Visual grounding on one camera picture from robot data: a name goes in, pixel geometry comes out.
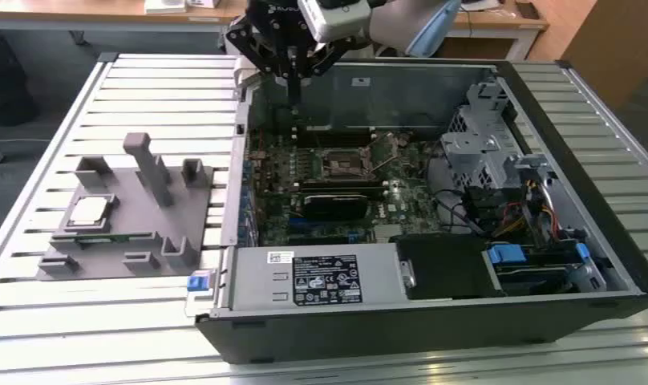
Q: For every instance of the black open PC case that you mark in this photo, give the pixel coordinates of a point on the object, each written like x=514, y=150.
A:
x=410, y=333

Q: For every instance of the white box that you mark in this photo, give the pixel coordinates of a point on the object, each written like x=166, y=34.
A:
x=166, y=6

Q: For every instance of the silver metal drive cage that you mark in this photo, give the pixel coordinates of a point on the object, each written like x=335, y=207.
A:
x=464, y=148

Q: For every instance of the black plastic holder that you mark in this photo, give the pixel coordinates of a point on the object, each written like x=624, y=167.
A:
x=490, y=204

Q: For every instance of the silver chipset heatsink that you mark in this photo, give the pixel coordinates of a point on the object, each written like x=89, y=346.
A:
x=389, y=232

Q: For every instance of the grey power supply unit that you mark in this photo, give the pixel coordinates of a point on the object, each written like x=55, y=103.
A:
x=261, y=280

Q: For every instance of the blue plastic clip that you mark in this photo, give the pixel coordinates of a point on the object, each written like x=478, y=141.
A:
x=582, y=250

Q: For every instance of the blue disk carrier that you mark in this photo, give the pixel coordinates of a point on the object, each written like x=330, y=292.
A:
x=506, y=254

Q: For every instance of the black RAM slot row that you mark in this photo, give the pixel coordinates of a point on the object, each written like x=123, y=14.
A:
x=335, y=138
x=346, y=186

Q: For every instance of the black graphics card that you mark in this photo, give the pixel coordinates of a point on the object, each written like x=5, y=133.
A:
x=335, y=208

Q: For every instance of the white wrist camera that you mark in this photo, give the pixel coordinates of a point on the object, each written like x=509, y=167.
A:
x=338, y=20

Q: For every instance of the thin metal locking lever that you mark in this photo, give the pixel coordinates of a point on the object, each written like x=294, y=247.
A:
x=317, y=142
x=392, y=155

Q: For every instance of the silver CPU green edge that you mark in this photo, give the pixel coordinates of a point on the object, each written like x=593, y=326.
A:
x=91, y=210

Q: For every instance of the CPU socket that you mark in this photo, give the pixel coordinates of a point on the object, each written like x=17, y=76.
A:
x=341, y=162

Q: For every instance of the green RAM stick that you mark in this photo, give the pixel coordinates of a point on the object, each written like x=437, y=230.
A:
x=115, y=237

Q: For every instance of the grey parts rack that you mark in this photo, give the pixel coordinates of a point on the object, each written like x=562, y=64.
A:
x=142, y=224

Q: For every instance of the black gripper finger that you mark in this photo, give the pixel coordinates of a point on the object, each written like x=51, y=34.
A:
x=330, y=56
x=253, y=44

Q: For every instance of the wooden cabinet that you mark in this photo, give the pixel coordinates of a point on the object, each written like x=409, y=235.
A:
x=613, y=40

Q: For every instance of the green motherboard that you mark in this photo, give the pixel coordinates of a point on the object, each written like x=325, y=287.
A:
x=410, y=200

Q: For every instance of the blue case latch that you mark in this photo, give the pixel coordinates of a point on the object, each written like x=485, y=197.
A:
x=198, y=280

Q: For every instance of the wooden desk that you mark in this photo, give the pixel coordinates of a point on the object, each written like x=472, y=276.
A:
x=115, y=12

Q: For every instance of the black plastic shroud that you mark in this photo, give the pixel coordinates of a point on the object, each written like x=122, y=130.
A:
x=448, y=268

